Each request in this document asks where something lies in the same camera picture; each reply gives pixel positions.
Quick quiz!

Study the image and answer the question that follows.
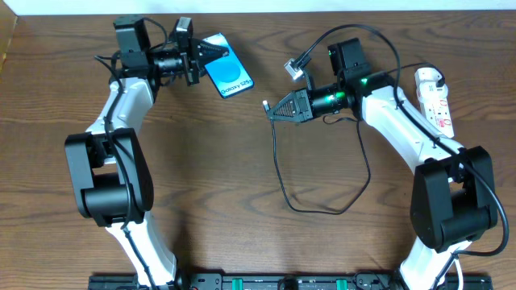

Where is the blue Samsung Galaxy smartphone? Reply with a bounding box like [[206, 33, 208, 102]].
[[204, 33, 255, 98]]

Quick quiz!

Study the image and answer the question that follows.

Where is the black USB charging cable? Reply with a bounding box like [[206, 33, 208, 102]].
[[262, 61, 447, 216]]

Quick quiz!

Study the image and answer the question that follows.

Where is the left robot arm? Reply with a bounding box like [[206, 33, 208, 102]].
[[64, 15, 229, 289]]

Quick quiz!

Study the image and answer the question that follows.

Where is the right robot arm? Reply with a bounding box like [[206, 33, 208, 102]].
[[264, 39, 506, 289]]

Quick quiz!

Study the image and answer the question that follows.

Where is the white charger plug adapter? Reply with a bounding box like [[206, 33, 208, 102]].
[[414, 68, 447, 102]]

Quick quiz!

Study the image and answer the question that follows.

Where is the white power strip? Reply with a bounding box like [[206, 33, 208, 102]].
[[417, 88, 455, 139]]

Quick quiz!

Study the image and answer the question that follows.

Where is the white power strip cord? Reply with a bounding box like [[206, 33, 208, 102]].
[[451, 259, 464, 290]]

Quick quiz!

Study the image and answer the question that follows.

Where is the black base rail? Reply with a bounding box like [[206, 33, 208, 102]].
[[86, 271, 494, 290]]

